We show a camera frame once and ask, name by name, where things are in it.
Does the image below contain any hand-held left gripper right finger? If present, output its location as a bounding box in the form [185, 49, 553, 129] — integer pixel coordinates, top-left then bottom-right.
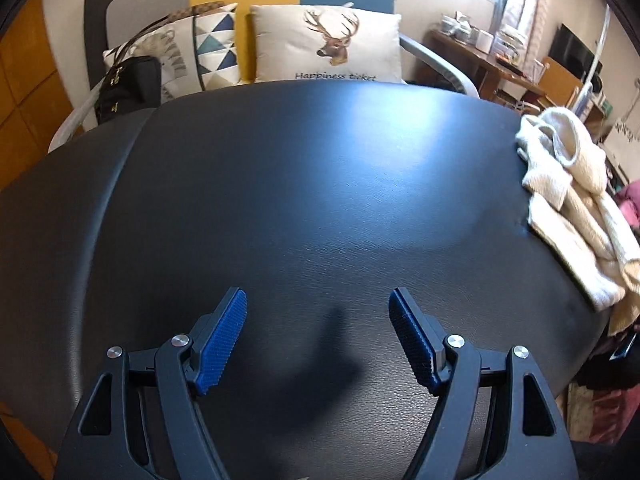
[388, 287, 581, 480]

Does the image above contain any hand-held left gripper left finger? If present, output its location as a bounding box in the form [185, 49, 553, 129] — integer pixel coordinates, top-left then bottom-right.
[55, 286, 248, 480]

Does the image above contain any cream knit sweater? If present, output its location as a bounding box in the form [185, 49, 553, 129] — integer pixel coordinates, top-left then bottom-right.
[515, 107, 640, 336]

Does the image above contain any magenta bed cover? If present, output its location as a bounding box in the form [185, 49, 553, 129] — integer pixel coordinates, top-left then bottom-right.
[615, 185, 640, 231]

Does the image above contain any black handbag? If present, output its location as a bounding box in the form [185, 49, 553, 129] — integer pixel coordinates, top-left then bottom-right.
[95, 55, 163, 126]

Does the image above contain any dark wooden side table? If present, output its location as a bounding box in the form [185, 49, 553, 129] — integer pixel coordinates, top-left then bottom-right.
[429, 29, 546, 106]

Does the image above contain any triangle pattern pillow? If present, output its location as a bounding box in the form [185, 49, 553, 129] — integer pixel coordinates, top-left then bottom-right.
[103, 2, 241, 101]

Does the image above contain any wooden folding table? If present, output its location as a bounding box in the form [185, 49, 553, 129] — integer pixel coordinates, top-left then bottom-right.
[540, 57, 586, 111]

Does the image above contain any orange wooden wardrobe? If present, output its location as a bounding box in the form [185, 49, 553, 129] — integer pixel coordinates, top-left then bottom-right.
[0, 0, 76, 191]

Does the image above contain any deer print pillow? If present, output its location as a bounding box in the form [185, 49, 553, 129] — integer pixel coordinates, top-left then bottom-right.
[248, 4, 403, 85]

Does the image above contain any black television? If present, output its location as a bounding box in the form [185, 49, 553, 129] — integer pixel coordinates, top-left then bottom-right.
[548, 23, 603, 76]

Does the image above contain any white pole stand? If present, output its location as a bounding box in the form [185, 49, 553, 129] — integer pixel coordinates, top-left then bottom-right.
[575, 5, 611, 121]

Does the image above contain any white lace curtain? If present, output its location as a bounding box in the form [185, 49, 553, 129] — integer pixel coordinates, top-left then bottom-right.
[492, 0, 556, 56]

